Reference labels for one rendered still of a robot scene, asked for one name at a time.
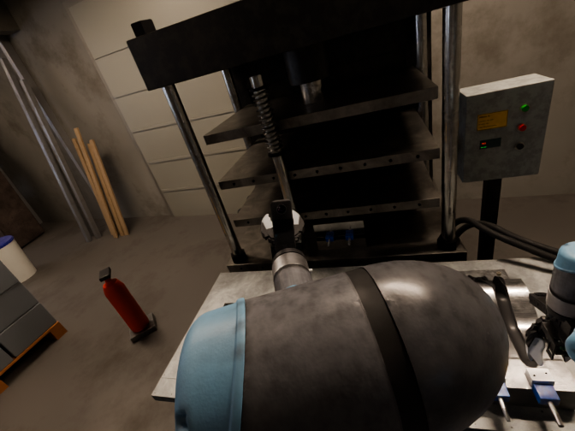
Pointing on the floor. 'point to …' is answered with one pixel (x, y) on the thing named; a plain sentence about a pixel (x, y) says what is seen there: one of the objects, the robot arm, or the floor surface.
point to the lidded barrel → (15, 259)
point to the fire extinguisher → (127, 307)
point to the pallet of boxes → (21, 321)
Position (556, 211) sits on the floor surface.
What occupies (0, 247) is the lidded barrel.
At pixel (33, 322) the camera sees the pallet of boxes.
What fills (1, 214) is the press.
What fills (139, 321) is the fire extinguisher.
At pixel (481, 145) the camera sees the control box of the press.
